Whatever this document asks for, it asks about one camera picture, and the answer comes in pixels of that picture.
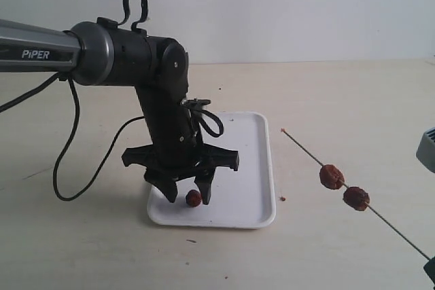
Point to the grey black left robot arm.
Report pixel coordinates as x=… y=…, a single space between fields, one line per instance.
x=101 y=53

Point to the brown date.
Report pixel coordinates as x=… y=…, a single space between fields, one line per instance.
x=331 y=177
x=356 y=198
x=193 y=198

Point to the white plastic tray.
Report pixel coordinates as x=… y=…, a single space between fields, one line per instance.
x=242 y=199

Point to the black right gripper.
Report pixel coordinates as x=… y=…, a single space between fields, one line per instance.
x=429 y=269

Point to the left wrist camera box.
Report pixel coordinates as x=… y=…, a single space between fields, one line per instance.
x=195 y=103

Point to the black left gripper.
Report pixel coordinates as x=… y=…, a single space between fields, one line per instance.
x=201 y=166

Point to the thin metal skewer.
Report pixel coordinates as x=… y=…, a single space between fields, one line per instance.
x=370 y=208

